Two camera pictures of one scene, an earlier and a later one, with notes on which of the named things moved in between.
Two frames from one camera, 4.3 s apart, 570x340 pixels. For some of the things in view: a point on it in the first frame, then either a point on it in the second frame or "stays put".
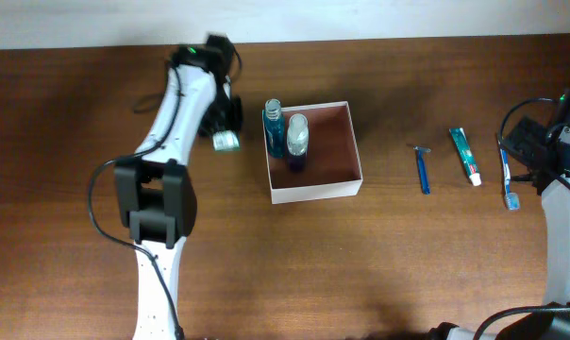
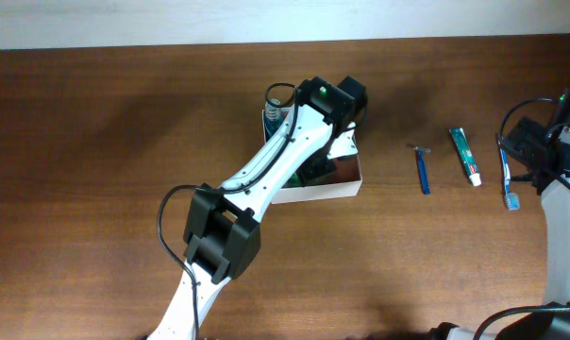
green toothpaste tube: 462,144 stays put
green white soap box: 226,141 -> 293,182
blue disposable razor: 423,168 stays put
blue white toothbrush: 511,199 stays put
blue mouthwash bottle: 275,128 stays put
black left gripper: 235,125 -> 319,170
